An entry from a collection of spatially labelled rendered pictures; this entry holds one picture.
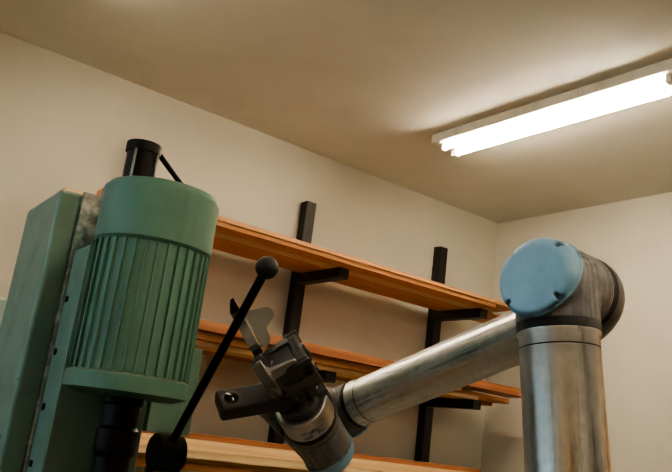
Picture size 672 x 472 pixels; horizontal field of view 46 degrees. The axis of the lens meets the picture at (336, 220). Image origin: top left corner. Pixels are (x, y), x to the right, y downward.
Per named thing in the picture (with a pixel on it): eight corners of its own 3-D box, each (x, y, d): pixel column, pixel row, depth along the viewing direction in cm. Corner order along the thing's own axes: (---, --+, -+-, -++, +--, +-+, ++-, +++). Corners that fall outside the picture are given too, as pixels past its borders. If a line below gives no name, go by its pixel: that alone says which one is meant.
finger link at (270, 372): (286, 344, 113) (293, 352, 122) (249, 364, 112) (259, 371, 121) (296, 363, 112) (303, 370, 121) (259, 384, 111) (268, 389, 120)
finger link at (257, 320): (258, 283, 128) (285, 334, 128) (225, 301, 127) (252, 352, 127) (258, 284, 124) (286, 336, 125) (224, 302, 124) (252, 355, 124)
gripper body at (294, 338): (293, 325, 127) (318, 371, 134) (244, 351, 126) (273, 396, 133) (308, 356, 120) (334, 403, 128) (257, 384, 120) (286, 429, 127)
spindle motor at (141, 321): (83, 389, 104) (130, 164, 112) (46, 387, 118) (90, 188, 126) (205, 407, 113) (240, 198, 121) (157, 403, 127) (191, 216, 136)
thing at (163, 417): (145, 431, 134) (162, 341, 138) (126, 428, 141) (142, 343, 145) (191, 436, 138) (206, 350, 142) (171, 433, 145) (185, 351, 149)
